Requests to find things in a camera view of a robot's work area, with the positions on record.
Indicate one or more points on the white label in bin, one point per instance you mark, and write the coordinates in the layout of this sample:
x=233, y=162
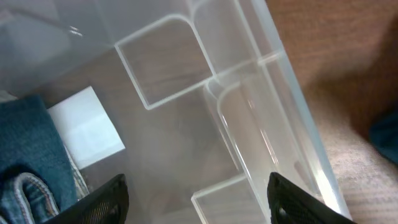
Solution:
x=85, y=128

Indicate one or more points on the teal blue garment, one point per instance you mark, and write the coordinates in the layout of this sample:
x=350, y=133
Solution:
x=383, y=135

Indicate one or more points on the clear plastic storage bin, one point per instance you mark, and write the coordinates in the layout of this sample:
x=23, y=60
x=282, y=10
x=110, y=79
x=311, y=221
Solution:
x=201, y=93

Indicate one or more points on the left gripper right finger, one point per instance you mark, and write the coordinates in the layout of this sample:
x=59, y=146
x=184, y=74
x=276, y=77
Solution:
x=289, y=204

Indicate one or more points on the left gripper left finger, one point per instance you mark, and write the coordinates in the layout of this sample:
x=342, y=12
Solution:
x=107, y=204

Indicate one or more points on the dark blue jeans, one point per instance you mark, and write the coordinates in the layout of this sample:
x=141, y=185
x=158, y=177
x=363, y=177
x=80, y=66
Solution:
x=36, y=175

